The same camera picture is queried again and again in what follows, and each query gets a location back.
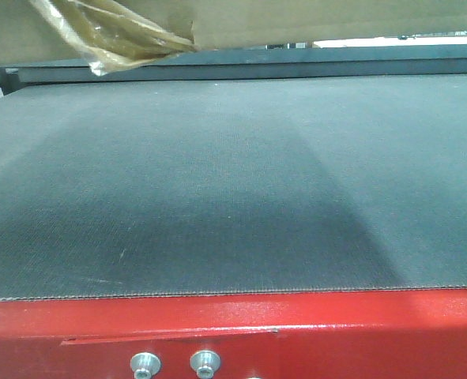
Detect brown cardboard carton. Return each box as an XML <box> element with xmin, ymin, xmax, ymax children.
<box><xmin>0</xmin><ymin>1</ymin><xmax>467</xmax><ymax>68</ymax></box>

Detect dark grey conveyor belt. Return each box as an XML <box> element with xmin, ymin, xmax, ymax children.
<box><xmin>0</xmin><ymin>45</ymin><xmax>467</xmax><ymax>301</ymax></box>

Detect silver bolt left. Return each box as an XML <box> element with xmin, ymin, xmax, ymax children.
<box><xmin>130</xmin><ymin>352</ymin><xmax>162</xmax><ymax>379</ymax></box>

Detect red conveyor frame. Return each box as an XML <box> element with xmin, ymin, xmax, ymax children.
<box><xmin>0</xmin><ymin>289</ymin><xmax>467</xmax><ymax>378</ymax></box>

